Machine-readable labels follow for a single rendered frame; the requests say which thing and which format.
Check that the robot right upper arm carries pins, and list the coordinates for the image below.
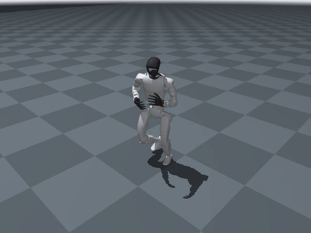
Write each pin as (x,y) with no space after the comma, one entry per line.
(138,81)

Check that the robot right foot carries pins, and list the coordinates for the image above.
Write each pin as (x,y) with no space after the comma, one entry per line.
(156,145)

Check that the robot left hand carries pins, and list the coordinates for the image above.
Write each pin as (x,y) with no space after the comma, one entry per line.
(158,101)

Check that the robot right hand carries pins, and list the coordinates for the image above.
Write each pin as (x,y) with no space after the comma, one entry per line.
(137,102)

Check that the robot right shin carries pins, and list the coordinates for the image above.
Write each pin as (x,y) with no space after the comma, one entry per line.
(151,139)

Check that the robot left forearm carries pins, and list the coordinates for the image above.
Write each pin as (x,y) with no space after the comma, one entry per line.
(170,103)

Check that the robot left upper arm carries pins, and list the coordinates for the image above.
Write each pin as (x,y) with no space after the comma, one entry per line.
(170,84)

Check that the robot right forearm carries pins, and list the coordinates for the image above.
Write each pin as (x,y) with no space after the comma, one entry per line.
(135,93)

